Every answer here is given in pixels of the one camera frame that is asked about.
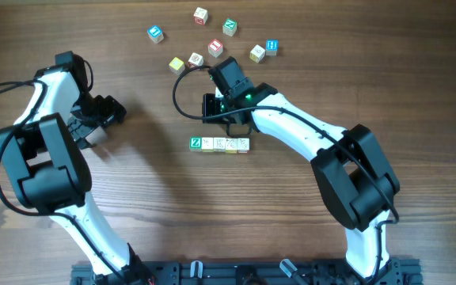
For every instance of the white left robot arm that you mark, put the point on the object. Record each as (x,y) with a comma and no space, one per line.
(43,171)

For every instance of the red edged white block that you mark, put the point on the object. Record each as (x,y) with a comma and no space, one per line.
(243,145)

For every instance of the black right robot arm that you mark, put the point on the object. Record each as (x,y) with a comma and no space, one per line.
(355,179)

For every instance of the yellow edged picture block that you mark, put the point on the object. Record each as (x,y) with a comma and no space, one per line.
(257,53)

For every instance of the yellow edged plain block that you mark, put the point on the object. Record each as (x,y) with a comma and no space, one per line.
(207,144)

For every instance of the red edged picture block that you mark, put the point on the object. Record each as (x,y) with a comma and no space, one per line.
(195,60)

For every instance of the green N wooden block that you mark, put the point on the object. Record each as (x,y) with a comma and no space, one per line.
(229,27)

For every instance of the green Z wooden block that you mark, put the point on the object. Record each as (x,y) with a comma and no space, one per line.
(195,144)

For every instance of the red X wooden block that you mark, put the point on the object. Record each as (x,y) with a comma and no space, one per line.
(200,16)

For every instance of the blue H wooden block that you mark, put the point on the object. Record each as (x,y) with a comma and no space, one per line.
(271,47)

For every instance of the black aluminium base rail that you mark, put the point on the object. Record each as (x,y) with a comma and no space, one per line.
(336,271)

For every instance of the yellow edged K block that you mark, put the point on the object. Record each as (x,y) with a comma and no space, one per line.
(231,145)

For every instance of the red I wooden block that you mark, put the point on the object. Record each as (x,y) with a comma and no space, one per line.
(215,48)

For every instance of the blue letter wooden block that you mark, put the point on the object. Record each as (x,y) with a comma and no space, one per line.
(155,34)

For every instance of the blue edged K block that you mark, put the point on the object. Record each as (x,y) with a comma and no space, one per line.
(219,144)

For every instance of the yellow top wooden block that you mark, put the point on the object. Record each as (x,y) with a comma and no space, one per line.
(177,66)

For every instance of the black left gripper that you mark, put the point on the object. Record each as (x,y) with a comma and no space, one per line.
(112,111)

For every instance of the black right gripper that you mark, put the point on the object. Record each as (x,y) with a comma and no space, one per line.
(210,115)

